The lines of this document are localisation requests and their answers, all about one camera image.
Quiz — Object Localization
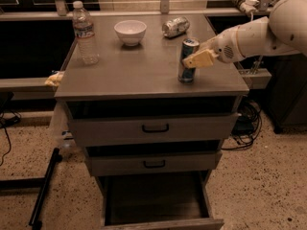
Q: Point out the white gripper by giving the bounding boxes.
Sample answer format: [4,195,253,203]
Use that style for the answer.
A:
[182,27,245,68]

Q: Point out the blue silver redbull can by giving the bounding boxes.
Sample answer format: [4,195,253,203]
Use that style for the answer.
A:
[178,37,200,83]

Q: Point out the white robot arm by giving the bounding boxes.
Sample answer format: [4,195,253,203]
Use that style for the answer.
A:
[182,0,307,68]

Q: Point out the silver soda can lying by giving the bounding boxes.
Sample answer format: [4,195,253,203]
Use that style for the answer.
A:
[162,16,190,38]

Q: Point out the grey drawer cabinet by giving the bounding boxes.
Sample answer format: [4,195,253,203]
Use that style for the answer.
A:
[54,13,250,230]

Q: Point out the grey top drawer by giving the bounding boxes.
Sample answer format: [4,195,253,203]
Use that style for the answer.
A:
[68,97,238,147]

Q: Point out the grey drawer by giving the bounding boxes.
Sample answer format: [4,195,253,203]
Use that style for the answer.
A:
[101,171,224,230]
[68,97,238,147]
[86,140,222,176]

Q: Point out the grey middle drawer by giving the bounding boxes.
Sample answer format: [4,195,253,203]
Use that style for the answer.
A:
[86,140,222,176]

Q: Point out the grey bottom drawer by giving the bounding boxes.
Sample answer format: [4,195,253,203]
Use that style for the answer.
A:
[101,171,224,230]

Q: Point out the white ceramic bowl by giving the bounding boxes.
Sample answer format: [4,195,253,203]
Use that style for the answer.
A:
[114,20,147,46]

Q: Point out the clear plastic water bottle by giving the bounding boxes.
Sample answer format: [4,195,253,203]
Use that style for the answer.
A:
[73,1,99,65]

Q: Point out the clear plastic bag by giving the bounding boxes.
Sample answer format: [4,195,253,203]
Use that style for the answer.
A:
[49,103,83,152]

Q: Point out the black metal stand leg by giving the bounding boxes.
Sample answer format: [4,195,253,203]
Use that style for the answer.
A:
[0,148,62,230]

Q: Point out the black cable bundle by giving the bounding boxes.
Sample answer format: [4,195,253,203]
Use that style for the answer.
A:
[221,99,263,151]

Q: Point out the black cable on floor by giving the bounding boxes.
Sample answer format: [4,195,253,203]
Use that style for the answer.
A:
[0,91,22,167]

